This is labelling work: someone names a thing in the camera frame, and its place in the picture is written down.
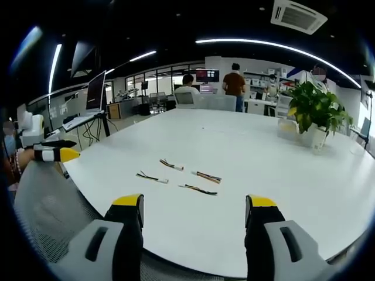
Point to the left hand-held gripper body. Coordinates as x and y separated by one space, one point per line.
30 128

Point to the long curved ceiling light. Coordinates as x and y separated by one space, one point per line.
278 45

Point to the green potted plant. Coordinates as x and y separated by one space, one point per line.
316 105

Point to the white ceiling air vent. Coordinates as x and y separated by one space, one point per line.
297 14

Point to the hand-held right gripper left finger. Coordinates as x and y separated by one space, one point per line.
96 251

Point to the grey mesh office chair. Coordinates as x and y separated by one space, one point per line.
52 210

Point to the red wall screen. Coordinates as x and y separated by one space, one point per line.
207 75

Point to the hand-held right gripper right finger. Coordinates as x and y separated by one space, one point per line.
293 251

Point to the tilted computer monitor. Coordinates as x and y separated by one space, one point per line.
96 92

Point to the clear plastic box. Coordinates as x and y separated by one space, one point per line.
285 128

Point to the dark side chair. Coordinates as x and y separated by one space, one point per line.
361 128

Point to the storage shelves with boxes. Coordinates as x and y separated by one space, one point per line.
257 79

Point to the short ceiling light strip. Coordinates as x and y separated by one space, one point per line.
143 56

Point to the person's left hand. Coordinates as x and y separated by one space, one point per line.
27 160

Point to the white chair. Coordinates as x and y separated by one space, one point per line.
184 99
221 103

